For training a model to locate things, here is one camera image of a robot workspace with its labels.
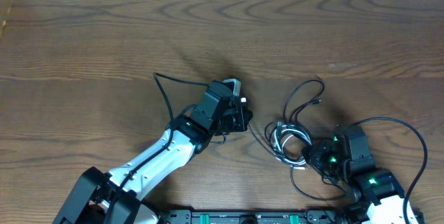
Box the white usb cable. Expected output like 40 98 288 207
270 125 313 170

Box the black usb cable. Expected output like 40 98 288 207
264 98 322 168

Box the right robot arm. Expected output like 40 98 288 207
302 125 425 223

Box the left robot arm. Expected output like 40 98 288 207
54 78 253 223

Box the left camera cable black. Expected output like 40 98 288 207
105 73 220 223

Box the camera cable black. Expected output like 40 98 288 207
105 73 220 223
354 117 428 223

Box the right camera cable black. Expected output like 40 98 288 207
354 117 428 223

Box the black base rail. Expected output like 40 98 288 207
162 208 426 224

